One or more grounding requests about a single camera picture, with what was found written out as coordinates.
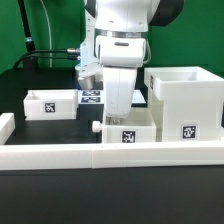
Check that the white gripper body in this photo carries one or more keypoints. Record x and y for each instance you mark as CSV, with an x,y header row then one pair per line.
x,y
120,59

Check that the white front drawer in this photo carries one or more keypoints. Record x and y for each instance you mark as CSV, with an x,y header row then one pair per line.
x,y
138,127

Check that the white drawer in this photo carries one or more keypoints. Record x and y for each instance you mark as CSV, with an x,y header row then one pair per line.
x,y
138,127
51,104

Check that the white drawer cabinet box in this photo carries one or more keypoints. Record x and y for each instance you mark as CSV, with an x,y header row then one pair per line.
x,y
186,103

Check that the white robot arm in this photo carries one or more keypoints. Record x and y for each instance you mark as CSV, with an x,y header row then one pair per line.
x,y
120,19

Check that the white rear drawer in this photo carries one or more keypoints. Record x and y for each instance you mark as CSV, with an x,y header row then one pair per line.
x,y
51,104

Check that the white marker tag sheet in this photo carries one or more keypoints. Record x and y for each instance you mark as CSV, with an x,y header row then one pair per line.
x,y
97,97

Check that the black pole stand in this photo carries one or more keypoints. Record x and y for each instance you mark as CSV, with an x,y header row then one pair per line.
x,y
30,63

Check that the white U-shaped border fence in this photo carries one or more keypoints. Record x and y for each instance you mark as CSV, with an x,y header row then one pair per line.
x,y
77,156

